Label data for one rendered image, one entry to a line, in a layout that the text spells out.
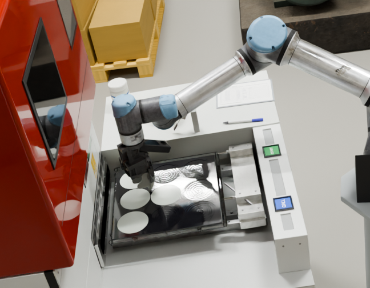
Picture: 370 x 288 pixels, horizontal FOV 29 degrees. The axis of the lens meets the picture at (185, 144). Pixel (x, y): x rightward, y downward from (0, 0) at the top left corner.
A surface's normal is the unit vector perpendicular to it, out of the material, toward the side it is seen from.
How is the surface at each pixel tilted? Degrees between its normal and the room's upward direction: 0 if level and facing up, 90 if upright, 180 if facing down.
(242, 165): 0
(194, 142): 90
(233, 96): 0
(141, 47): 90
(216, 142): 90
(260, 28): 40
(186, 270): 0
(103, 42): 90
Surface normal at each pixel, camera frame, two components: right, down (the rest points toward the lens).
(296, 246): 0.04, 0.59
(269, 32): -0.18, -0.22
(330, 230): -0.17, -0.79
